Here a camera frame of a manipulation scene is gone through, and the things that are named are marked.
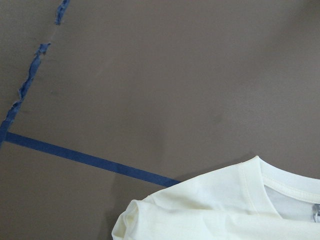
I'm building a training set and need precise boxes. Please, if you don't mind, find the cream long sleeve shirt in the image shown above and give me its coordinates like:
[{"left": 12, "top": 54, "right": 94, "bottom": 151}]
[{"left": 111, "top": 156, "right": 320, "bottom": 240}]

